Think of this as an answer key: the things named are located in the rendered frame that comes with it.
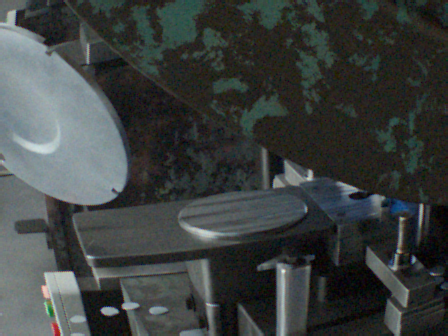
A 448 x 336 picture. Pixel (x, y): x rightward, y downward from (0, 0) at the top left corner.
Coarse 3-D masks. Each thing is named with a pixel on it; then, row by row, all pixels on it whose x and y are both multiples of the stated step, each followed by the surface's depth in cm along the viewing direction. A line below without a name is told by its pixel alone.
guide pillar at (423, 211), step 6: (420, 204) 109; (420, 210) 110; (426, 210) 109; (420, 216) 110; (426, 216) 109; (420, 222) 110; (426, 222) 110; (420, 228) 110; (426, 228) 110; (420, 234) 110; (426, 234) 110; (420, 240) 110; (426, 240) 110; (420, 246) 111; (426, 246) 111
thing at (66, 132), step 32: (0, 32) 90; (0, 64) 95; (32, 64) 93; (64, 64) 90; (0, 96) 102; (32, 96) 99; (64, 96) 94; (96, 96) 92; (0, 128) 107; (32, 128) 104; (64, 128) 99; (96, 128) 96; (32, 160) 108; (64, 160) 104; (96, 160) 101; (128, 160) 98; (64, 192) 110; (96, 192) 106
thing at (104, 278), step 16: (96, 272) 136; (112, 272) 136; (128, 272) 137; (144, 272) 137; (160, 272) 137; (176, 272) 137; (80, 288) 136; (96, 288) 136; (112, 288) 136; (96, 304) 136; (112, 304) 137; (96, 320) 137; (112, 320) 138; (128, 320) 138
